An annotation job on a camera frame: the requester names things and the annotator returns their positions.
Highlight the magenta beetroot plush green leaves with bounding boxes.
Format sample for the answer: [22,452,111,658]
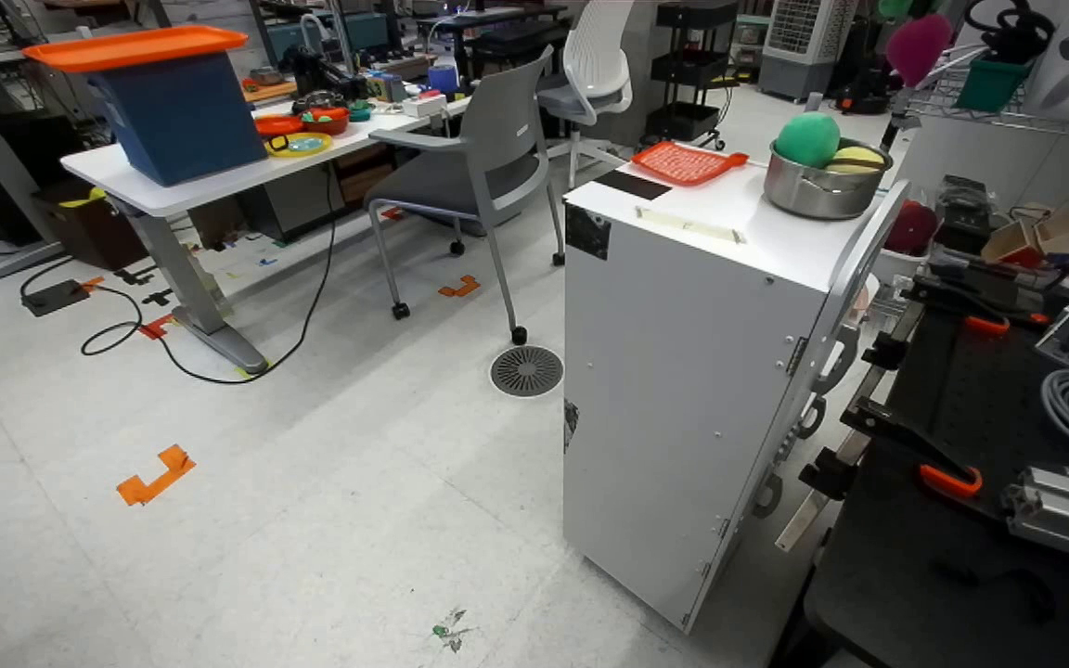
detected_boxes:
[884,11,957,92]

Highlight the steel pot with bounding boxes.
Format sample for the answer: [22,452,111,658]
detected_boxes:
[762,134,898,225]

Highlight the round green plush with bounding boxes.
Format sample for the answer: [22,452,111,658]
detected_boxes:
[768,106,845,173]

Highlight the yellow plush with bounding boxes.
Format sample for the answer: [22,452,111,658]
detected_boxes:
[826,141,891,178]

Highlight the orange floor tape marker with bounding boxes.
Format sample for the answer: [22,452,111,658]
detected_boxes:
[433,271,485,303]
[111,443,201,511]

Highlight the white toy kitchen unit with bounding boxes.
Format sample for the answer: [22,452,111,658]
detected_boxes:
[556,148,917,640]

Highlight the grey plastic wheeled chair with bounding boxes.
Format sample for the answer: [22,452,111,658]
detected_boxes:
[365,46,573,354]

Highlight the black flat rectangular pad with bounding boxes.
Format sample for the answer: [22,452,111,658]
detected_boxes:
[591,168,676,203]

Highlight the clear plastic strip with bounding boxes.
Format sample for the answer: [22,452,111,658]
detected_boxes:
[629,200,751,245]

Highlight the blue bottle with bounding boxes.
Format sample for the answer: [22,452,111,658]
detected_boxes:
[422,53,462,99]

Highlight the white office chair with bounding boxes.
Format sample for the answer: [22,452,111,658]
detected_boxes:
[537,0,642,188]

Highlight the black shelf cart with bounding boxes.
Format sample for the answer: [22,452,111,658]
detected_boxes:
[642,0,743,153]

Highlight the orange toy tray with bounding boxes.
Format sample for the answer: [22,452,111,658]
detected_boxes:
[250,99,354,141]

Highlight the white desk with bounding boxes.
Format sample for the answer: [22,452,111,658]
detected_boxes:
[55,92,469,374]

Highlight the dark red round object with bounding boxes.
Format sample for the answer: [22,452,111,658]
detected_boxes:
[884,197,947,259]

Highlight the white air cooler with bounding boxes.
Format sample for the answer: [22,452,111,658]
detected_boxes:
[752,0,862,104]

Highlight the blue storage bin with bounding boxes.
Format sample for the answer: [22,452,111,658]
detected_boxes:
[94,53,272,188]

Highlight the black power adapter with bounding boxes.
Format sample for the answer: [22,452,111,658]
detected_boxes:
[22,275,94,319]

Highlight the orange bin lid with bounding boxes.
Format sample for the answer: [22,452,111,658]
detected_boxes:
[22,22,253,77]

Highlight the green box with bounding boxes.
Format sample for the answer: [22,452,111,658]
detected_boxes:
[954,53,1040,118]

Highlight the black floor cable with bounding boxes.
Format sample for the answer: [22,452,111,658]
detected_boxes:
[13,182,347,391]

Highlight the black clamp orange handle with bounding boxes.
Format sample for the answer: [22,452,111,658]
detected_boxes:
[909,275,1020,343]
[839,397,989,505]

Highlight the black cable coil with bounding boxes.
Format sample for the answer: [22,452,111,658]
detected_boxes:
[961,0,1056,67]

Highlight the metal wire rack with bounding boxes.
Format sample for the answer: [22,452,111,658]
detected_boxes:
[891,46,1069,141]

